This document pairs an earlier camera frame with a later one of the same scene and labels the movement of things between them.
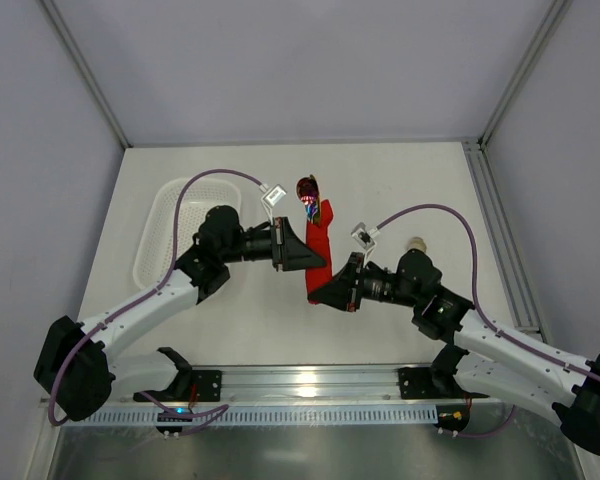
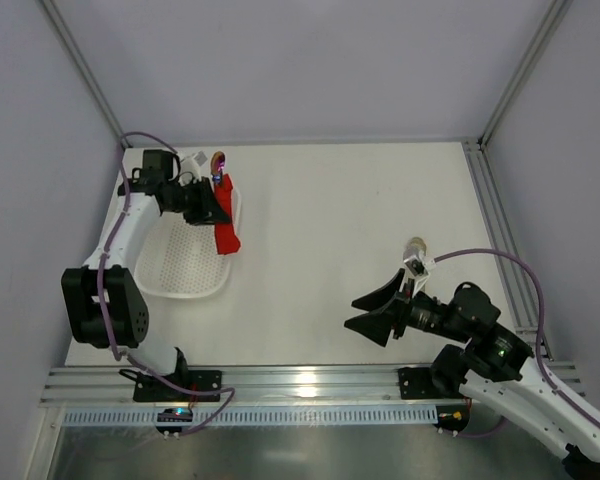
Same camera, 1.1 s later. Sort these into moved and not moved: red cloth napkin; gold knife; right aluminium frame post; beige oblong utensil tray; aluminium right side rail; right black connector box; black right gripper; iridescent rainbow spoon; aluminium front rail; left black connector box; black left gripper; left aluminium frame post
Moved: red cloth napkin; gold knife; black right gripper; black left gripper; iridescent rainbow spoon
Not moved: aluminium front rail; left black connector box; aluminium right side rail; right aluminium frame post; beige oblong utensil tray; right black connector box; left aluminium frame post
